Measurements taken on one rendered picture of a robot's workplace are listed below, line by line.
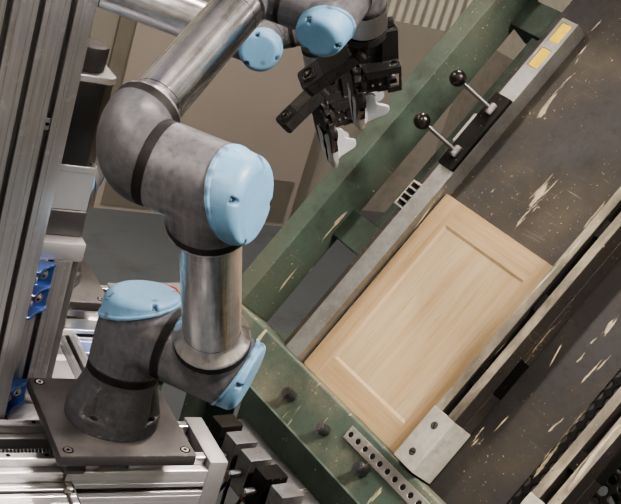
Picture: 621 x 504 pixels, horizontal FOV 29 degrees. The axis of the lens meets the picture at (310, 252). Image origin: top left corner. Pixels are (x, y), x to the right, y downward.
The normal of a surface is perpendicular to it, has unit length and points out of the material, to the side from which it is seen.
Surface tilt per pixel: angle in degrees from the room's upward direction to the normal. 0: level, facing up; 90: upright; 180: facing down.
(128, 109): 28
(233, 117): 90
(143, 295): 8
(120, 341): 90
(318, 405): 60
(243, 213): 83
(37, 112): 90
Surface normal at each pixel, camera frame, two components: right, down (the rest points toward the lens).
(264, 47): 0.00, 0.37
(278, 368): -0.55, -0.46
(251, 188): 0.90, 0.30
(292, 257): 0.53, 0.46
